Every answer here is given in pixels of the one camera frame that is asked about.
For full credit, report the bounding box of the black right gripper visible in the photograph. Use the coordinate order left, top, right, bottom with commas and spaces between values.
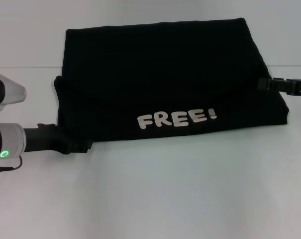
256, 77, 301, 97

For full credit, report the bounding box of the left gripper cable with plug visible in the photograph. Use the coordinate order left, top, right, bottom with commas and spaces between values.
0, 155, 23, 173

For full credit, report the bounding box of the black shirt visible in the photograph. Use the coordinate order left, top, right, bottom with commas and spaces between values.
52, 17, 290, 146

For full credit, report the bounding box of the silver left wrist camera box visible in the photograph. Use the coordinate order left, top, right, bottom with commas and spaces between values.
0, 70, 27, 113

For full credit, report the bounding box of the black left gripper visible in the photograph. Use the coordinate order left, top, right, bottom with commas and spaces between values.
24, 123, 93, 154

